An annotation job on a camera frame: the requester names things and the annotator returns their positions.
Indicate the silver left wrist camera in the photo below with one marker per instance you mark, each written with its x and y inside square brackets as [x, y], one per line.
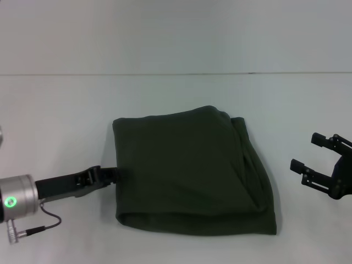
[1, 137]

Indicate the dark green t-shirt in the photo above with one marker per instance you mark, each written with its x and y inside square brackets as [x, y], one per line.
[187, 170]

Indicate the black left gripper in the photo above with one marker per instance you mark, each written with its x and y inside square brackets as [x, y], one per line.
[63, 184]

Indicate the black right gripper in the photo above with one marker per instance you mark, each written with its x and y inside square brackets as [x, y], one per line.
[343, 176]

